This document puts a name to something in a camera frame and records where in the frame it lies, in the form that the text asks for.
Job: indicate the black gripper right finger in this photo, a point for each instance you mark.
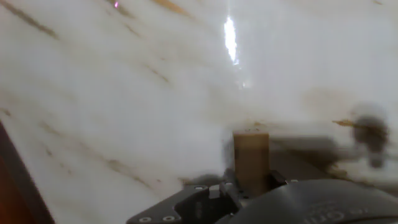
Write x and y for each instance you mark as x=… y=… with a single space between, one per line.
x=276 y=179

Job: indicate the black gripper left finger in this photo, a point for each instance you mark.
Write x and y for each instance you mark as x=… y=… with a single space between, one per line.
x=192 y=205

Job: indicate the long tan wooden block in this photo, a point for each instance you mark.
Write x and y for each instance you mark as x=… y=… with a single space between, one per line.
x=251 y=161

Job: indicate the white marble pattern board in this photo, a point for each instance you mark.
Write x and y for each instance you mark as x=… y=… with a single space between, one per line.
x=93 y=93

